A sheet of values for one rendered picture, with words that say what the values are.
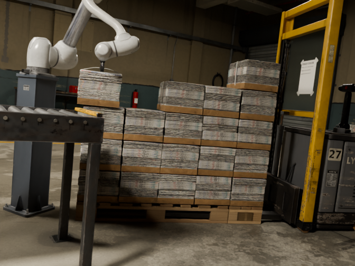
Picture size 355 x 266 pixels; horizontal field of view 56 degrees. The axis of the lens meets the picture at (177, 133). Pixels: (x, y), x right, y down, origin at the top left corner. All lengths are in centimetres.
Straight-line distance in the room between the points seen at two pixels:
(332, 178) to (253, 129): 74
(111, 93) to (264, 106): 118
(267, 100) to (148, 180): 110
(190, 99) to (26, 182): 133
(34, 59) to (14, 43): 637
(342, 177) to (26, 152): 241
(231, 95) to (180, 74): 781
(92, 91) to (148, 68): 752
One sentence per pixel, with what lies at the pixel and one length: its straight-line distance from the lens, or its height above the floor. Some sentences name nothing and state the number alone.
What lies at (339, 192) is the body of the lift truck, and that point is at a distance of 300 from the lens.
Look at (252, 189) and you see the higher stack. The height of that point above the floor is 28.
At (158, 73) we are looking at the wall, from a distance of 998.
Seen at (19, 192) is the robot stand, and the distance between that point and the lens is 271.
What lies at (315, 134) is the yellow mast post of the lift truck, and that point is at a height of 78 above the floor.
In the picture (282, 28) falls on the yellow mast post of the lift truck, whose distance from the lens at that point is 339.
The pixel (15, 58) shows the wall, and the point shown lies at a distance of 892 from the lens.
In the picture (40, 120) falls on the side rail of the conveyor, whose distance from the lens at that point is 154.
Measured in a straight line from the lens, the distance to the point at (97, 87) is 236.
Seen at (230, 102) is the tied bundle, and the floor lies 95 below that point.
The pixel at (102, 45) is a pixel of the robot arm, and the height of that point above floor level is 121.
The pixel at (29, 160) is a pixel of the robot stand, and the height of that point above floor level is 40.
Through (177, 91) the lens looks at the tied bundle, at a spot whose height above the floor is 99.
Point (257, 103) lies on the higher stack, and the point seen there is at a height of 97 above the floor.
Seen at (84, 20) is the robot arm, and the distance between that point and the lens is 264.
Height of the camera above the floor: 91
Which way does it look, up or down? 5 degrees down
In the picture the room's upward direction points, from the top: 6 degrees clockwise
